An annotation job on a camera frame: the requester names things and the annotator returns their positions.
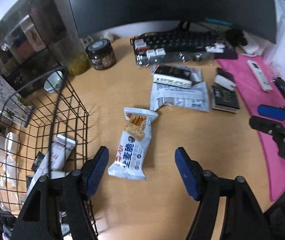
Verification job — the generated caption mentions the wooden desk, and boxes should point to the wooden desk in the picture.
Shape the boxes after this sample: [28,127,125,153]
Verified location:
[0,36,285,240]

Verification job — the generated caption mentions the silver foil packet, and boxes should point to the silver foil packet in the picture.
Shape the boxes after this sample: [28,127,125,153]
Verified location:
[150,81,210,112]

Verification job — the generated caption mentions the black webcam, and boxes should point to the black webcam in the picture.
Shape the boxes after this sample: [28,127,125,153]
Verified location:
[225,27,249,47]

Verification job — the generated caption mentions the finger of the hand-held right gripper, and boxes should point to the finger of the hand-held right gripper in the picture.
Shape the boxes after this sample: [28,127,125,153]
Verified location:
[257,102,285,127]
[249,115,285,137]

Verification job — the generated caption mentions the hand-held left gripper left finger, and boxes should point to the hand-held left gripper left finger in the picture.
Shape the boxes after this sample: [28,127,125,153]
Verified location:
[10,146,109,240]

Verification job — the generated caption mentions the dark glass jar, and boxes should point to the dark glass jar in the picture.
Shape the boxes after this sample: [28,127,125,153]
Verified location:
[86,39,116,70]

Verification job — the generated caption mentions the white cracker snack packet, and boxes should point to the white cracker snack packet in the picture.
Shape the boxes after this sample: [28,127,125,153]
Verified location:
[107,107,159,180]

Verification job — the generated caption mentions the blue white milk carton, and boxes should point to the blue white milk carton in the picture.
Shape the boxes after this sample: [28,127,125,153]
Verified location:
[0,67,34,127]

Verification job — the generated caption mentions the flat black box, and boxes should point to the flat black box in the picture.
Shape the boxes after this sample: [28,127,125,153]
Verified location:
[211,85,240,114]

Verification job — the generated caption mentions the crumpled white tissue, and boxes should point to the crumpled white tissue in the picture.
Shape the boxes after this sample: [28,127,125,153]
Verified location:
[5,155,20,188]

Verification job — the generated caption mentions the small white black box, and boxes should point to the small white black box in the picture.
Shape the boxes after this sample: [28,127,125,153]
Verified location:
[214,67,237,91]

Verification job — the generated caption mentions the white power adapter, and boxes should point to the white power adapter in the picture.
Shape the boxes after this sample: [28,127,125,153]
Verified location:
[240,34,259,55]

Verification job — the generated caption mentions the smoky acrylic storage box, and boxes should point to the smoky acrylic storage box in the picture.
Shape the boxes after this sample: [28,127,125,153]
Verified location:
[0,0,80,98]

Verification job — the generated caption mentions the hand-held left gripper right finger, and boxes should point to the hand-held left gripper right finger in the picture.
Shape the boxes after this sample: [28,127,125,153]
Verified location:
[175,147,270,240]

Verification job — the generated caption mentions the pink mouse mat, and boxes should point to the pink mouse mat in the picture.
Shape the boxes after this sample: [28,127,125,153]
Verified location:
[216,54,285,202]

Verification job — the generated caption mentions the white mug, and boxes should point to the white mug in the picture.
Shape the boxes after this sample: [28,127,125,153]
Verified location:
[4,132,20,155]

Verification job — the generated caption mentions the small white ceramic cup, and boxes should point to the small white ceramic cup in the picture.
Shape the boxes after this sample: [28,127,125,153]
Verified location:
[44,70,64,93]

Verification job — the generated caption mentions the black white wrapped packet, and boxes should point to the black white wrapped packet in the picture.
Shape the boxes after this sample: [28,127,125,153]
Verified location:
[153,65,203,88]

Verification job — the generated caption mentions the small white figurine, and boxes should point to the small white figurine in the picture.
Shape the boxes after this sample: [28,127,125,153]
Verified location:
[100,31,114,42]

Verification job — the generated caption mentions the white remote control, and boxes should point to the white remote control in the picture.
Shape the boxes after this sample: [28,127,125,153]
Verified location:
[247,59,273,92]

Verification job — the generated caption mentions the clear jar yellow contents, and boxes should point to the clear jar yellow contents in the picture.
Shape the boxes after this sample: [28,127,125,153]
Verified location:
[62,35,90,76]

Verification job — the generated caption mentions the clear plastic wrapper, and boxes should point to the clear plastic wrapper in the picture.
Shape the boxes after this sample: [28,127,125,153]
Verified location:
[135,51,215,67]

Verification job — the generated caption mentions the black wire basket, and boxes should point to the black wire basket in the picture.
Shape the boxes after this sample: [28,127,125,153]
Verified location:
[0,66,100,240]

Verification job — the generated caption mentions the clear plastic bag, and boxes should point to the clear plastic bag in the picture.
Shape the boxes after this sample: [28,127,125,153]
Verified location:
[263,0,285,80]

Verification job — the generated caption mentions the black keyboard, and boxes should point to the black keyboard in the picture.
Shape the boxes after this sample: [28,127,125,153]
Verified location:
[130,29,238,67]

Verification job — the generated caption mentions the black curved monitor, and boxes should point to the black curved monitor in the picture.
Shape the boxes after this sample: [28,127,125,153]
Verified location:
[65,0,277,43]

